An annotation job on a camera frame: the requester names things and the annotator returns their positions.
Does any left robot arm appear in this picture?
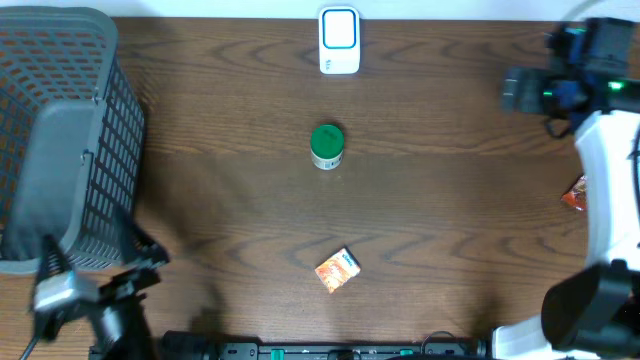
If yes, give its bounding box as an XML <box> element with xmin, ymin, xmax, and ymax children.
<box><xmin>21</xmin><ymin>207</ymin><xmax>170</xmax><ymax>359</ymax></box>

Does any grey plastic mesh basket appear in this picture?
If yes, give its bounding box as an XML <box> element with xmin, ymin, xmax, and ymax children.
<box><xmin>1</xmin><ymin>6</ymin><xmax>146</xmax><ymax>275</ymax></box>

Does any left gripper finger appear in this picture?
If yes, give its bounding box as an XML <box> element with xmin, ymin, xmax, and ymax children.
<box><xmin>36</xmin><ymin>235</ymin><xmax>73</xmax><ymax>280</ymax></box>
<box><xmin>112</xmin><ymin>207</ymin><xmax>170</xmax><ymax>269</ymax></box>

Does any white barcode scanner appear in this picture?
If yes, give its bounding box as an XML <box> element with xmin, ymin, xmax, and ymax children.
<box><xmin>318</xmin><ymin>6</ymin><xmax>361</xmax><ymax>75</ymax></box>

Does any red Top snack packet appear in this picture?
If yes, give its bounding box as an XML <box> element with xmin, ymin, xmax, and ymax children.
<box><xmin>561</xmin><ymin>175</ymin><xmax>587</xmax><ymax>211</ymax></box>

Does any green lid jar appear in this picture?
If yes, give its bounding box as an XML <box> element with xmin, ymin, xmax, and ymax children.
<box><xmin>310</xmin><ymin>124</ymin><xmax>345</xmax><ymax>170</ymax></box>

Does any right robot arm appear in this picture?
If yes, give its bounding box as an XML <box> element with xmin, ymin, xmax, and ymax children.
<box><xmin>490</xmin><ymin>17</ymin><xmax>639</xmax><ymax>359</ymax></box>

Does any orange Kleenex tissue pack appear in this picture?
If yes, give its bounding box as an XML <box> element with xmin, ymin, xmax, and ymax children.
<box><xmin>315</xmin><ymin>248</ymin><xmax>361</xmax><ymax>294</ymax></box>

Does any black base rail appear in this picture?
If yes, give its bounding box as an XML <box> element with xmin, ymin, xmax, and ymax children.
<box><xmin>159</xmin><ymin>331</ymin><xmax>492</xmax><ymax>360</ymax></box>

